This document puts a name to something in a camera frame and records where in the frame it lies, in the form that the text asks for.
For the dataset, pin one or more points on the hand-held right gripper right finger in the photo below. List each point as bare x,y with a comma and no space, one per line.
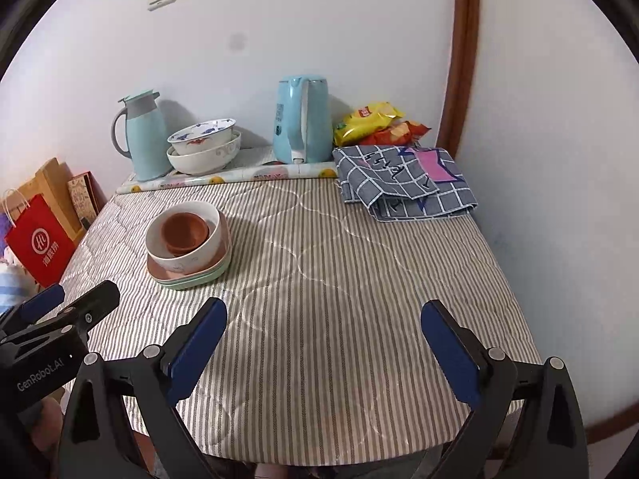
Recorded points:
449,354

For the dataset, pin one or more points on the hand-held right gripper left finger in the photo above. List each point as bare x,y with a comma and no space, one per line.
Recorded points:
199,349

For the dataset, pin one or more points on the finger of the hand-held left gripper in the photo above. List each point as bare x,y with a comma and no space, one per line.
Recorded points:
42,303
95,302

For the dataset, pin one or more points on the light green plate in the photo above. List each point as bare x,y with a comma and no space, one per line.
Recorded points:
199,282

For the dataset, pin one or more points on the pink plate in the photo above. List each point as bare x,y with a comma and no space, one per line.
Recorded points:
162,272

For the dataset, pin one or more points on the plain white bowl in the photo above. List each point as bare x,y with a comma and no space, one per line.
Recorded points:
199,255

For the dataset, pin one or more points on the terracotta brown bowl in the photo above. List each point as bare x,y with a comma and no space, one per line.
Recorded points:
182,232

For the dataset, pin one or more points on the blue striped cloth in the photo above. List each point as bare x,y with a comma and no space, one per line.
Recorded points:
12,279

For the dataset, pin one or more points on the red shopping bag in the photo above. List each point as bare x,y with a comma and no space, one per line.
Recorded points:
40,244

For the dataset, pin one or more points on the patterned cardboard box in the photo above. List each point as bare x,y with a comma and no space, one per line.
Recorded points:
82,199

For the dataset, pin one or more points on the brown paper bag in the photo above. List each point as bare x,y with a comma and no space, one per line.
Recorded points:
55,184

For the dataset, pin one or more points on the striped quilted table cover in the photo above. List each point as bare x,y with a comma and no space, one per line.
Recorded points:
324,284

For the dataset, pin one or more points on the light blue thermos jug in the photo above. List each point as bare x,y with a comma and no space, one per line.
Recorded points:
147,144

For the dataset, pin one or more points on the white fruit-print mat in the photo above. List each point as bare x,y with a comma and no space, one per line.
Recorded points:
224,177

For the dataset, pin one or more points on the white bowl grey swirl pattern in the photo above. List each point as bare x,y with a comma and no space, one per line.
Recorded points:
204,162

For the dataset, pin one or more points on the grey checked folded cloth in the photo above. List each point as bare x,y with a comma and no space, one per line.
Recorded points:
399,179

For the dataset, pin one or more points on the white bowl red blue pattern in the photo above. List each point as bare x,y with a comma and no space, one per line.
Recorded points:
209,142

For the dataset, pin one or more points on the red snack bag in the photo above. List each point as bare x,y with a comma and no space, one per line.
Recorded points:
399,134

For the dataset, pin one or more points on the yellow snack bag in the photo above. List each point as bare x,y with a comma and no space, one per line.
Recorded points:
359,127

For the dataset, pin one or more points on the light blue electric kettle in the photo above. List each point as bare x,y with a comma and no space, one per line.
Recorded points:
312,124

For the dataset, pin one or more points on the brown wooden door frame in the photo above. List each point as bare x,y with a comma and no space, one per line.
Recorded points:
464,60

